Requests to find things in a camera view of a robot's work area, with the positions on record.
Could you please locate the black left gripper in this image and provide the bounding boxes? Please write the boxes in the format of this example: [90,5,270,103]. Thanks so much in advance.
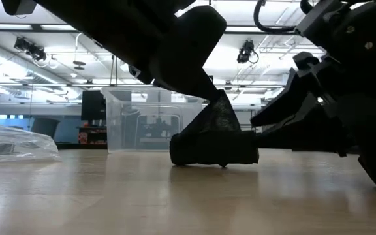
[33,0,228,102]

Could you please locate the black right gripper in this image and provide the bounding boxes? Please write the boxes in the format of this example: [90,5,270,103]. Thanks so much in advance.
[249,0,376,189]

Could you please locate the clear plastic storage bin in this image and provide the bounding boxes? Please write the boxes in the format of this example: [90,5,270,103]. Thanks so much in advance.
[101,86,208,154]

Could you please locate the clear plastic bag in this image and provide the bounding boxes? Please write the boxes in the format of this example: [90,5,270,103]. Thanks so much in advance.
[0,123,61,163]

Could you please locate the black monitor screen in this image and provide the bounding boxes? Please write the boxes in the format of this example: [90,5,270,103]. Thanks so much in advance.
[81,90,107,121]

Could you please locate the dark grey trash bin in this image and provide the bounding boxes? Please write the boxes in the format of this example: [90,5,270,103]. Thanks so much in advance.
[31,117,61,140]

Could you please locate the black ceiling camera with cable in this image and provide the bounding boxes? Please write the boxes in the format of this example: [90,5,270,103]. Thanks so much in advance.
[236,39,260,65]

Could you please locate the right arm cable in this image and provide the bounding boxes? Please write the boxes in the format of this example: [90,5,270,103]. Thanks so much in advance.
[253,0,303,34]

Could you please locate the thin black hanging cables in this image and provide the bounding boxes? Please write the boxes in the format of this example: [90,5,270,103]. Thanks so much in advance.
[109,55,119,86]

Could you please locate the black overhead frame bar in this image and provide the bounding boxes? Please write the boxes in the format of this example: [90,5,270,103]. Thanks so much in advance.
[0,22,306,36]

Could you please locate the black ceiling camera cluster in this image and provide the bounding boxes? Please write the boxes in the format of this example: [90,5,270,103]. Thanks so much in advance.
[13,36,48,62]

